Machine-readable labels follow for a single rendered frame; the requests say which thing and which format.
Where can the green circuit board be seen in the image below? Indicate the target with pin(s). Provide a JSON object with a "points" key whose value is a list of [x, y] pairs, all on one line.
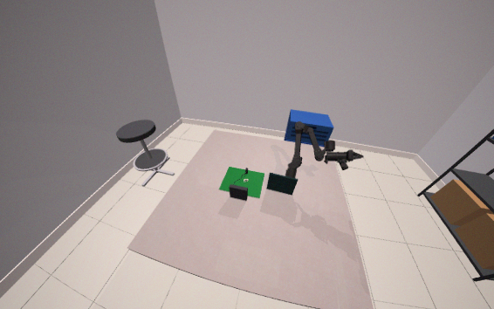
{"points": [[253, 181]]}

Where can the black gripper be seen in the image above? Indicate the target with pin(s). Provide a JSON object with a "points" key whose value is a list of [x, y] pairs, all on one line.
{"points": [[350, 155]]}

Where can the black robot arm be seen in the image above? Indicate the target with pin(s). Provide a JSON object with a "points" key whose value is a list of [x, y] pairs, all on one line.
{"points": [[329, 146]]}

